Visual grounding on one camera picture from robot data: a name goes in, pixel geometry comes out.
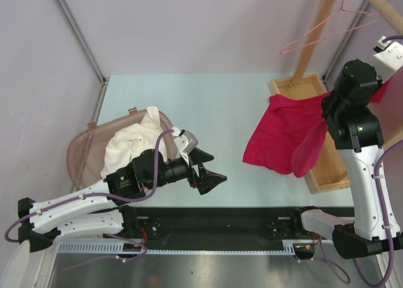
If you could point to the red t shirt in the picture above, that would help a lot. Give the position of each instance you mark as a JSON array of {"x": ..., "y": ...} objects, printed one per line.
[{"x": 290, "y": 135}]

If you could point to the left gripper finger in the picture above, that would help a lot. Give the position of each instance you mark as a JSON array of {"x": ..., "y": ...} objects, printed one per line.
[
  {"x": 208, "y": 180},
  {"x": 198, "y": 157}
]

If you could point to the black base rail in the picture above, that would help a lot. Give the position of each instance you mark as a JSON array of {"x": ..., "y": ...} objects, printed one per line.
[{"x": 256, "y": 227}]

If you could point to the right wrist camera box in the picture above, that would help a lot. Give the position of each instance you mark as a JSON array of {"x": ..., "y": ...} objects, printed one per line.
[{"x": 387, "y": 59}]

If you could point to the brown translucent plastic basket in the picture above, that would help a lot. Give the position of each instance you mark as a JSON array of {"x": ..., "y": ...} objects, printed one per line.
[{"x": 86, "y": 153}]

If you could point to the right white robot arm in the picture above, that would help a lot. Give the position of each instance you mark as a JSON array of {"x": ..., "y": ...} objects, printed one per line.
[{"x": 374, "y": 229}]

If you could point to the white cable duct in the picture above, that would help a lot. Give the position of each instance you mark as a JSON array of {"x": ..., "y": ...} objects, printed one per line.
[{"x": 120, "y": 248}]

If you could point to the white t shirt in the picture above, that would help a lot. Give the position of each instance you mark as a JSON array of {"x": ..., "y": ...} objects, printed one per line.
[{"x": 131, "y": 141}]

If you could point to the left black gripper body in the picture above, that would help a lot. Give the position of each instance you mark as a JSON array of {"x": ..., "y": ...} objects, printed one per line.
[{"x": 192, "y": 177}]

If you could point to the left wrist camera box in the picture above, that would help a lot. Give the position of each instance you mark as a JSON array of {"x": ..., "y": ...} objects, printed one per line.
[{"x": 185, "y": 142}]

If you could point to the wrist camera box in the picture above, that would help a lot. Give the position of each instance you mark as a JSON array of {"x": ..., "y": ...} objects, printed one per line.
[
  {"x": 185, "y": 142},
  {"x": 387, "y": 59}
]

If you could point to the wooden clothes rack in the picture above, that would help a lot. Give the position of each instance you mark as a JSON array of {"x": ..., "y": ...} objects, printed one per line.
[{"x": 329, "y": 174}]

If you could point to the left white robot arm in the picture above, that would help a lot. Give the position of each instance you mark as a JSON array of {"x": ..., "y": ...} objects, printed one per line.
[{"x": 106, "y": 207}]

